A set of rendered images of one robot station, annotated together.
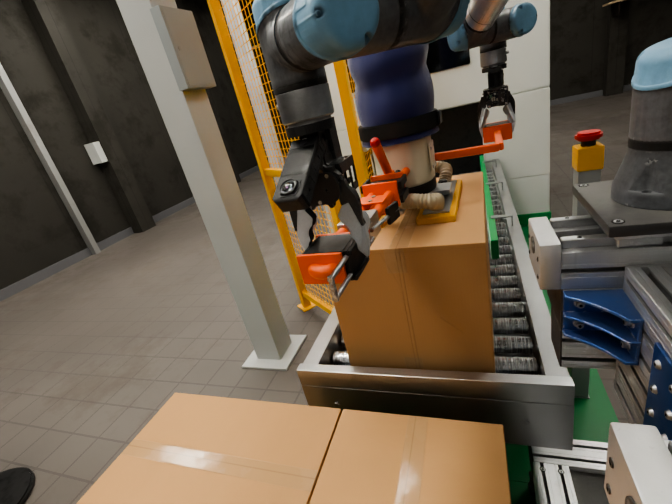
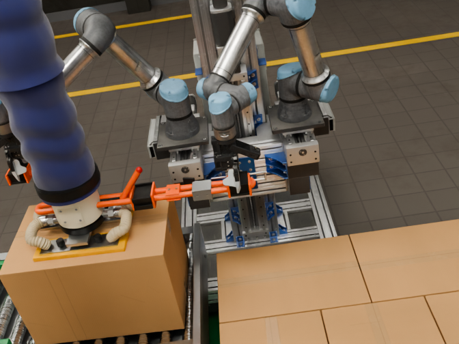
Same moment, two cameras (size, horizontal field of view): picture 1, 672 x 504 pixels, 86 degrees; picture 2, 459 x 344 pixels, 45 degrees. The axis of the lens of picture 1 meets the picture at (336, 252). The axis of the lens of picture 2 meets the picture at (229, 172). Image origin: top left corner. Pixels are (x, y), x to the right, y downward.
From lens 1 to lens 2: 2.08 m
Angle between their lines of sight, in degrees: 93
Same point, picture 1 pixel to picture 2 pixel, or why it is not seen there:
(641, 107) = (180, 106)
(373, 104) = (87, 164)
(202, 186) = not seen: outside the picture
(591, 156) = not seen: hidden behind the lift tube
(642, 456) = (293, 146)
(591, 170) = not seen: hidden behind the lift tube
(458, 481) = (251, 263)
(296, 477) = (271, 325)
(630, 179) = (187, 129)
